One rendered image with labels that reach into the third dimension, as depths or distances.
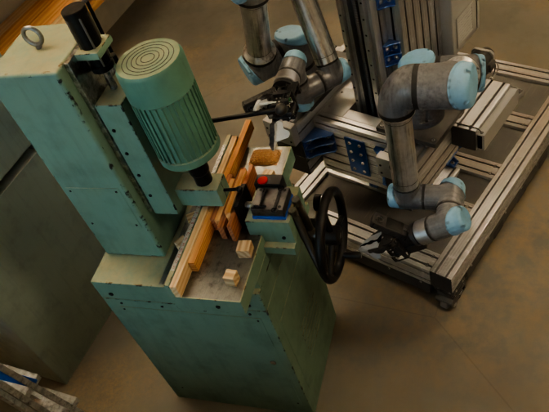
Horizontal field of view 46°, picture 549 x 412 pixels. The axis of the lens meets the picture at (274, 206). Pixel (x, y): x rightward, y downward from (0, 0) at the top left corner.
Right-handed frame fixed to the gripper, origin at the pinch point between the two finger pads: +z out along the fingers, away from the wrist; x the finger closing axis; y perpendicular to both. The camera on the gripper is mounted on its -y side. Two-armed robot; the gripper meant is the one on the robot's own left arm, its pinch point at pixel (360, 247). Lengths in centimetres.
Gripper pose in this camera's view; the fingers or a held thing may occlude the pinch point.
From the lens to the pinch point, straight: 204.2
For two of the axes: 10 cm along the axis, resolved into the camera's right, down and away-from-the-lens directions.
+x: 2.7, -7.3, 6.3
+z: -6.9, 3.0, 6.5
